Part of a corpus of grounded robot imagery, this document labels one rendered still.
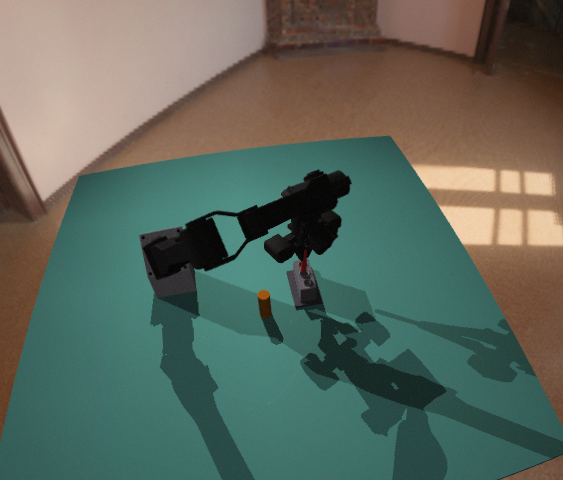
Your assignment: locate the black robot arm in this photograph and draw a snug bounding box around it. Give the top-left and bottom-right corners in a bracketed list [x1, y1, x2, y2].
[143, 169, 351, 280]

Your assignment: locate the brown cylinder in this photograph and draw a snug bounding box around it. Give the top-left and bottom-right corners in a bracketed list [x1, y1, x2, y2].
[257, 290, 272, 319]

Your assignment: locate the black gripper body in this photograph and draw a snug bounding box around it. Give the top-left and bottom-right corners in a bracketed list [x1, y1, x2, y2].
[264, 210, 341, 263]

